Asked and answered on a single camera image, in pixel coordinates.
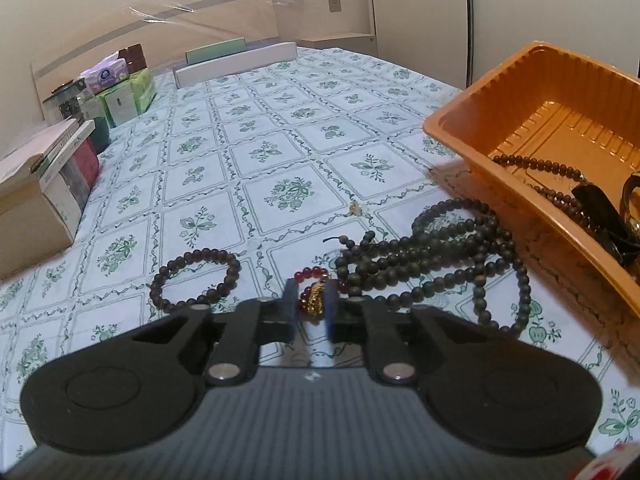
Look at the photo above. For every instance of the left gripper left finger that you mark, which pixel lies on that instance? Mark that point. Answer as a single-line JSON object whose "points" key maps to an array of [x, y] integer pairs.
{"points": [[242, 333]]}

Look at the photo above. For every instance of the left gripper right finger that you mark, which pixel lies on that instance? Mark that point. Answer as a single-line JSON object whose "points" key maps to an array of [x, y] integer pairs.
{"points": [[368, 324]]}

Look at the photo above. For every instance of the orange plastic tray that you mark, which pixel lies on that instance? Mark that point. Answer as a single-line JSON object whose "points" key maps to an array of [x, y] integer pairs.
{"points": [[536, 124]]}

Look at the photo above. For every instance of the black wrist watch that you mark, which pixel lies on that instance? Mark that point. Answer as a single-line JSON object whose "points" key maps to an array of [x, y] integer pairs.
{"points": [[614, 227]]}

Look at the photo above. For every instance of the small gold earring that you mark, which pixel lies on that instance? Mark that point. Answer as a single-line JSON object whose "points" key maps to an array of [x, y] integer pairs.
{"points": [[355, 209]]}

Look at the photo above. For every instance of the floral patterned bed sheet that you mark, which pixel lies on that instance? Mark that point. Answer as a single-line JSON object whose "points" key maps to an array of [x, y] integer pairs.
{"points": [[265, 164]]}

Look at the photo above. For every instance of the dark green cup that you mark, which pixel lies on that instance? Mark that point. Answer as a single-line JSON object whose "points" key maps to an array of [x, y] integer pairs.
{"points": [[100, 137]]}

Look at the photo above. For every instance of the beige cardboard box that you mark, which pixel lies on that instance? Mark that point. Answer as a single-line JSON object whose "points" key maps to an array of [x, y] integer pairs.
{"points": [[33, 231]]}

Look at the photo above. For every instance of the books on box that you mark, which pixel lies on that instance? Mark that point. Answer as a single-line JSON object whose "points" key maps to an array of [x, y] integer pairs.
{"points": [[59, 163]]}

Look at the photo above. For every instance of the green tissue box pack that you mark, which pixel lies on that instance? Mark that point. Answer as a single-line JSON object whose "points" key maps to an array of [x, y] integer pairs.
{"points": [[128, 99]]}

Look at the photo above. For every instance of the long white box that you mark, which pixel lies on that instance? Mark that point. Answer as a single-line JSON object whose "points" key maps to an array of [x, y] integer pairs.
{"points": [[234, 64]]}

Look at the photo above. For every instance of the green flat box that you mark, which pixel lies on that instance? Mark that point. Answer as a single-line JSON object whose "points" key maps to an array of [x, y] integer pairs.
{"points": [[216, 50]]}

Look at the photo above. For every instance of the beige nightstand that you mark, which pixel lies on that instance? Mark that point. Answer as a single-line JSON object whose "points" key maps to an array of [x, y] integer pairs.
{"points": [[349, 41]]}

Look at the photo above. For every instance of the dark brown box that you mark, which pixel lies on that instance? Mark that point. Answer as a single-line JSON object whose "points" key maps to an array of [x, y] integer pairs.
{"points": [[134, 58]]}

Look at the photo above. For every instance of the purple tissue pack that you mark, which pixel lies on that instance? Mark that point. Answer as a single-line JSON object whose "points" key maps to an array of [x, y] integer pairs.
{"points": [[105, 75]]}

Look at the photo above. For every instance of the sliding wardrobe doors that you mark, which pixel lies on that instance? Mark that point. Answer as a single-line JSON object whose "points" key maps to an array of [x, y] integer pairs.
{"points": [[457, 41]]}

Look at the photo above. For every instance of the wooden bed headboard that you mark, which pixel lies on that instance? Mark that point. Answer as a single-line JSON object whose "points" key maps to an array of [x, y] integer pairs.
{"points": [[165, 29]]}

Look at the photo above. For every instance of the wall socket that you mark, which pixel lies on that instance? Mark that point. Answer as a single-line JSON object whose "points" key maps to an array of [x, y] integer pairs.
{"points": [[335, 6]]}

